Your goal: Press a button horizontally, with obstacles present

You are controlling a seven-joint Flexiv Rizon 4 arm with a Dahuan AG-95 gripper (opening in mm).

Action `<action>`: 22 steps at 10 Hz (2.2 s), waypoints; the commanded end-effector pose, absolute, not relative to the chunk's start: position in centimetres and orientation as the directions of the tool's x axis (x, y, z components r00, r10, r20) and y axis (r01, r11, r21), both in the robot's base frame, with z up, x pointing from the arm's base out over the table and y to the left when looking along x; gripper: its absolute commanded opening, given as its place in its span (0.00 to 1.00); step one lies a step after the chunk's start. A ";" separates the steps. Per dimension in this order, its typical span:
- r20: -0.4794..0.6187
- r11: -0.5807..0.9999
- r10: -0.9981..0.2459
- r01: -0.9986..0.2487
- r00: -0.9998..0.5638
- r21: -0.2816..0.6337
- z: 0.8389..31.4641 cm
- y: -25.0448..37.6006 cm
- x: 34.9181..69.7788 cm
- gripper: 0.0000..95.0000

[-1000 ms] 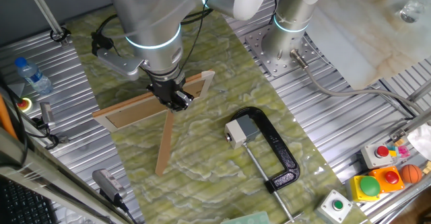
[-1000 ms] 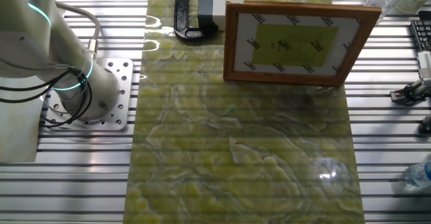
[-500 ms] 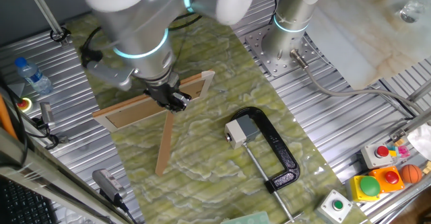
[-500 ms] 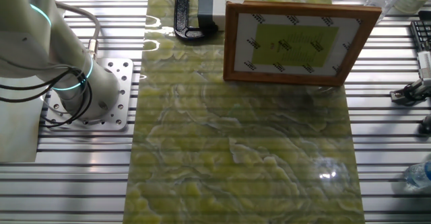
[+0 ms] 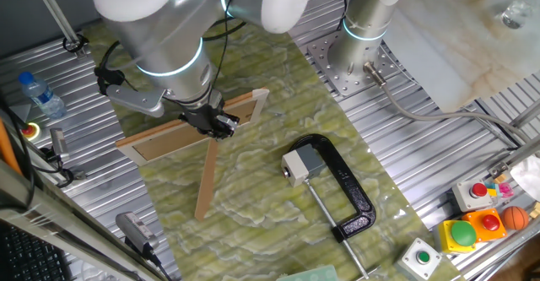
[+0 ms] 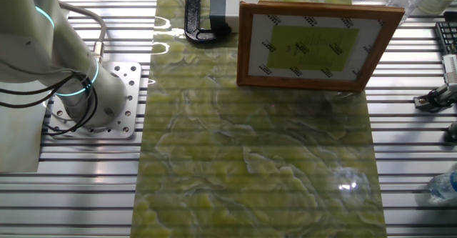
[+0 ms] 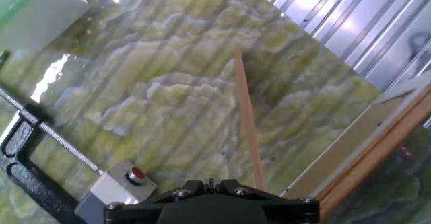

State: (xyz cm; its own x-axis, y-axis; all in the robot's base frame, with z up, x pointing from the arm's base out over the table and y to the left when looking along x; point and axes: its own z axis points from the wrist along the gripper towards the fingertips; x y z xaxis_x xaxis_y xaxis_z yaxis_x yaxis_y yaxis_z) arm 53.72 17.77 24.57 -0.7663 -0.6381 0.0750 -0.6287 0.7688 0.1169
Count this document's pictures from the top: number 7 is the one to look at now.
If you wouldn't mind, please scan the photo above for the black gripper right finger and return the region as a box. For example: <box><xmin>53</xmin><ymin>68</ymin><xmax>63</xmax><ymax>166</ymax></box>
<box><xmin>211</xmin><ymin>178</ymin><xmax>321</xmax><ymax>224</ymax></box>

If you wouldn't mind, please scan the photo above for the green marble pattern mat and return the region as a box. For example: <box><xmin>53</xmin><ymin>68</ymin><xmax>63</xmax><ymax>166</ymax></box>
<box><xmin>0</xmin><ymin>0</ymin><xmax>431</xmax><ymax>224</ymax></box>

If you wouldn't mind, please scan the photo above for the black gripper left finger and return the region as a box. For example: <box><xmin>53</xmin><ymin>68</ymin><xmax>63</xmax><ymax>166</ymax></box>
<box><xmin>104</xmin><ymin>178</ymin><xmax>212</xmax><ymax>224</ymax></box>

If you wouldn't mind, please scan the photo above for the grey white red button box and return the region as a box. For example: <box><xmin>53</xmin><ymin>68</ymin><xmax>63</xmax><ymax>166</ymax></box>
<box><xmin>73</xmin><ymin>159</ymin><xmax>158</xmax><ymax>224</ymax></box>

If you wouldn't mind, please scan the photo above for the wooden picture frame with stand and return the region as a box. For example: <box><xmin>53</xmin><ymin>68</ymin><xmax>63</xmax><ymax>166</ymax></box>
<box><xmin>233</xmin><ymin>46</ymin><xmax>431</xmax><ymax>220</ymax></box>

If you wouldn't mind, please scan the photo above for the black C-clamp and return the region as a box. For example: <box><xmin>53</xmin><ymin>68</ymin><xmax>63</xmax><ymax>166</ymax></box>
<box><xmin>0</xmin><ymin>85</ymin><xmax>105</xmax><ymax>224</ymax></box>

